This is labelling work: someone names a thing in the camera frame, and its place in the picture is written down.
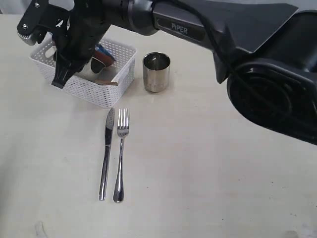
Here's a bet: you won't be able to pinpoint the silver table knife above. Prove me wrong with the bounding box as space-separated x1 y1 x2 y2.
99 108 115 201

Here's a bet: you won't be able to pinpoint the brown wooden chopsticks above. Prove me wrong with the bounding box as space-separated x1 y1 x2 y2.
94 79 118 86

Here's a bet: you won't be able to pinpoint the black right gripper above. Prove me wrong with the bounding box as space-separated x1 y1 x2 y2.
52 14 109 89

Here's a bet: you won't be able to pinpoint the steel cup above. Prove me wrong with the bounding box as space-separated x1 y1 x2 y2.
143 52 171 93

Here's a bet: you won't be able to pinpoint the brown plate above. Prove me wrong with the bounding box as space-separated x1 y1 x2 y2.
91 51 116 73

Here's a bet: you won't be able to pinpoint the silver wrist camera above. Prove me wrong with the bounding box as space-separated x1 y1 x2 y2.
16 0 75 46

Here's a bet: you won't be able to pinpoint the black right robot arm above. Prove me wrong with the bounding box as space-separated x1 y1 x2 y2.
53 0 317 144

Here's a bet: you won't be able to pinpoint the white perforated plastic basket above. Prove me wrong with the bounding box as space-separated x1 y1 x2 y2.
30 37 137 108

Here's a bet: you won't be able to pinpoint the blue snack packet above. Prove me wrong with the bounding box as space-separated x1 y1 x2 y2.
95 44 116 61

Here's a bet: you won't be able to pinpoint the silver fork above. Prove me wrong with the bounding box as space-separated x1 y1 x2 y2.
113 108 129 203

